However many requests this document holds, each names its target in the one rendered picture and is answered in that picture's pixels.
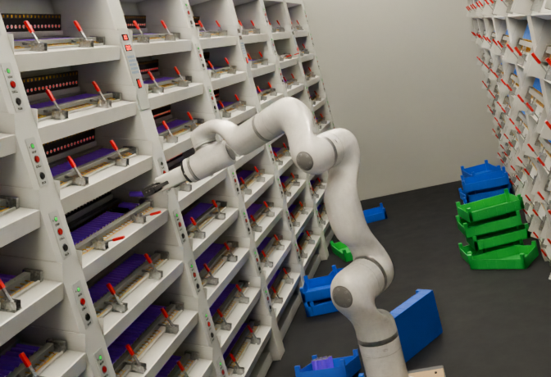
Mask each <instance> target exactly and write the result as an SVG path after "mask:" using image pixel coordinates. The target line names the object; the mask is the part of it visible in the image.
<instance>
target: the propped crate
mask: <svg viewBox="0 0 551 377"><path fill-rule="evenodd" d="M332 360H333V364H334V368H329V369H323V370H313V369H312V363H310V364H309V365H307V366H305V367H303V368H302V369H301V368H300V366H295V367H294V370H295V375H296V377H353V376H354V375H355V374H356V373H357V372H358V371H359V370H360V369H361V368H362V367H361V362H360V358H359V354H358V349H353V356H349V357H338V358H332Z"/></svg>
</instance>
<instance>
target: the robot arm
mask: <svg viewBox="0 0 551 377"><path fill-rule="evenodd" d="M312 122H313V118H312V113H311V111H310V110H309V108H308V107H307V106H306V105H305V104H304V103H302V102H301V101H299V100H298V99H296V98H291V97H287V98H282V99H279V100H278V101H276V102H274V103H272V104H271V105H270V106H268V107H266V108H265V109H263V110H262V111H260V112H258V113H257V114H256V115H255V116H253V117H251V118H250V119H248V120H247V121H245V122H244V123H243V124H242V125H240V126H237V125H236V124H234V123H233V122H230V121H228V120H220V119H216V120H209V121H207V122H205V123H203V124H202V125H200V126H199V127H197V128H196V129H194V130H193V132H192V133H191V135H190V138H191V141H192V144H193V146H194V150H195V154H193V155H192V156H190V157H187V158H185V159H184V160H183V161H182V162H181V164H180V166H179V167H177V168H175V169H173V170H170V171H168V172H166V173H165V174H163V175H160V176H159V177H157V178H156V179H155V181H156V183H153V184H150V185H149V186H147V187H145V188H142V189H141V191H142V193H143V195H144V197H145V198H147V197H149V196H151V195H153V194H155V193H156V192H158V191H160V190H161V192H163V191H166V190H168V189H171V188H174V187H175V186H177V185H179V184H182V183H184V182H186V181H189V182H190V183H193V182H194V183H196V182H198V181H199V180H201V179H204V178H206V177H208V176H210V175H213V174H215V173H216V172H218V171H220V170H223V169H225V168H227V167H229V166H232V165H234V164H235V163H236V155H235V153H236V154H238V155H240V156H244V155H247V154H249V153H250V152H253V151H254V150H256V149H258V148H259V147H261V146H263V145H264V144H266V143H269V142H270V141H271V140H273V139H275V138H277V137H278V136H280V135H281V134H283V133H286V136H287V138H288V141H289V150H290V155H291V158H292V160H293V162H294V164H295V165H296V166H297V167H298V168H299V169H300V170H302V171H303V172H305V173H307V174H309V175H318V174H320V173H323V172H325V171H327V170H328V179H327V184H326V190H325V195H324V203H325V208H326V213H327V216H328V219H329V222H330V226H331V228H332V230H333V232H334V234H335V236H336V238H337V239H338V240H339V241H340V242H341V243H343V244H345V245H346V246H347V247H348V248H349V250H350V252H351V253H352V255H353V262H352V263H350V264H349V265H348V266H346V267H345V268H343V269H342V270H341V271H340V272H339V273H338V274H337V275H336V276H335V277H334V278H333V280H332V282H331V286H330V296H331V300H332V302H333V304H334V306H335V308H336V309H337V310H338V311H339V312H341V313H342V314H343V315H344V316H346V317H347V318H348V319H349V320H350V321H351V323H352V324H353V327H354V329H355V332H356V335H357V341H358V345H359V348H360V352H361V355H362V361H363V365H364V368H365V371H366V375H367V377H412V376H408V370H407V367H406V363H405V360H404V355H403V349H402V346H401V343H400V339H399V336H398V329H397V325H396V323H395V320H394V317H393V316H392V315H391V314H390V313H389V312H388V311H386V310H383V309H377V308H376V304H375V298H376V297H378V296H379V295H380V294H381V293H382V292H384V291H385V290H386V289H387V288H388V287H389V285H390V284H391V282H392V280H393V278H394V266H393V263H392V261H391V259H390V257H389V255H388V253H387V252H386V250H385V249H384V248H383V247H382V245H381V244H380V243H379V241H378V240H377V239H376V237H375V236H374V235H373V233H372V232H371V231H370V229H369V227H368V225H367V222H366V219H365V216H364V214H363V210H362V205H361V202H360V198H359V195H358V190H357V178H358V172H359V166H360V149H359V145H358V142H357V139H356V138H355V136H354V135H353V134H352V133H351V132H350V131H348V130H346V129H341V128H337V129H331V130H328V131H326V132H324V133H322V134H318V135H317V136H316V135H315V134H314V133H313V132H312ZM216 134H219V135H220V136H221V137H222V138H223V139H224V140H222V141H220V142H219V143H218V142H217V141H216V137H215V136H216Z"/></svg>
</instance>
